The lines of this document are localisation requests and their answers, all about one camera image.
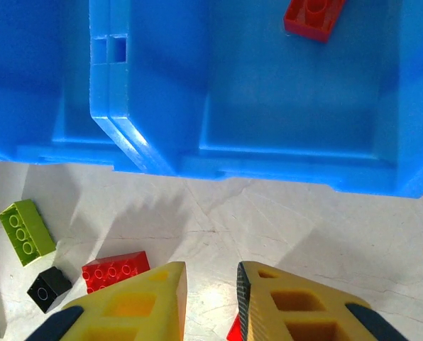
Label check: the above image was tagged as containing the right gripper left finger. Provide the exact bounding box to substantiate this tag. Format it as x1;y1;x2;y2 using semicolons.
25;261;188;341

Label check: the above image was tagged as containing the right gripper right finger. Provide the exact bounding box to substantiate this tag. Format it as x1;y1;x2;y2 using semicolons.
236;261;410;341

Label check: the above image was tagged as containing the red lego brick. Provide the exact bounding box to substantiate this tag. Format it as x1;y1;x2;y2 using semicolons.
81;250;151;296
283;0;348;44
226;314;243;341

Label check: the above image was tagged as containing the small black lego brick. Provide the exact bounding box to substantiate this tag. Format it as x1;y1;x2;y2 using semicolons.
26;266;73;314

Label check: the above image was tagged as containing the green lego brick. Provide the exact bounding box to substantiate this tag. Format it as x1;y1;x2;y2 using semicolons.
0;198;57;267

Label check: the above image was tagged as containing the blue three-compartment bin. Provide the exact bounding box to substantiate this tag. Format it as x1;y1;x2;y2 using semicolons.
0;0;423;200

